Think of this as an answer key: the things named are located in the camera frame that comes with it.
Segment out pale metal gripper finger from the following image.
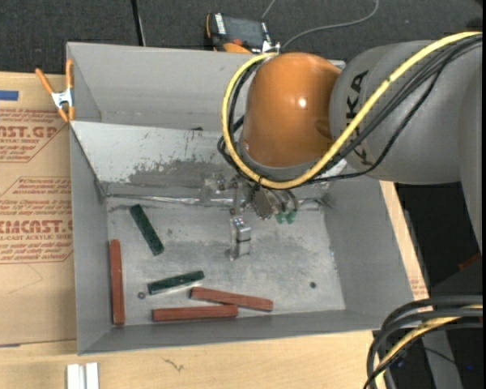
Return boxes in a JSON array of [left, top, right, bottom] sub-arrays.
[[224, 216, 253, 262], [201, 174, 230, 207]]

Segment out grey metal bin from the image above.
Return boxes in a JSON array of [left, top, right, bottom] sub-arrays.
[[66, 41, 416, 356]]

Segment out red-brown flat block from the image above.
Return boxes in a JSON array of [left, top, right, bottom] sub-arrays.
[[108, 239, 126, 327], [151, 304, 240, 323], [189, 286, 275, 313]]

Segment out dark green flat block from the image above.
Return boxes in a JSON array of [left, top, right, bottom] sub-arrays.
[[129, 203, 165, 257], [147, 270, 206, 296]]

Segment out brown cardboard board, red print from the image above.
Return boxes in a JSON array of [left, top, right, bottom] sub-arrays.
[[0, 70, 433, 348]]

